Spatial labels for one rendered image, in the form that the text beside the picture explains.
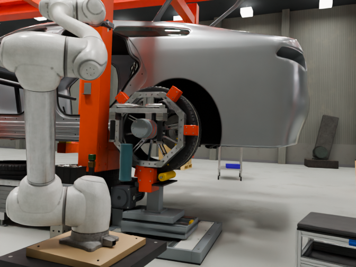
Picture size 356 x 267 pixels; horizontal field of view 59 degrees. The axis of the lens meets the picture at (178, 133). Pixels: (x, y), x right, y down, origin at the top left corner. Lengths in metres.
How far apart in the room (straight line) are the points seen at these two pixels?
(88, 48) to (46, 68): 0.14
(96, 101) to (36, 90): 1.34
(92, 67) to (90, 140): 1.44
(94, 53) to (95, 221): 0.67
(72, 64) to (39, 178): 0.46
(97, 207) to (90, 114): 1.22
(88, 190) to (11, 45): 0.60
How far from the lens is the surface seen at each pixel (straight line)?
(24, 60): 1.10
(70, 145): 5.44
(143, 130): 2.15
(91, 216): 1.35
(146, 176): 2.30
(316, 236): 1.94
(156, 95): 2.30
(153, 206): 2.48
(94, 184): 1.35
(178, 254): 2.16
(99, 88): 2.45
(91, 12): 1.57
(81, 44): 1.10
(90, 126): 2.45
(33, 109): 1.17
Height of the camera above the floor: 0.77
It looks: 2 degrees up
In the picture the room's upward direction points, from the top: 2 degrees clockwise
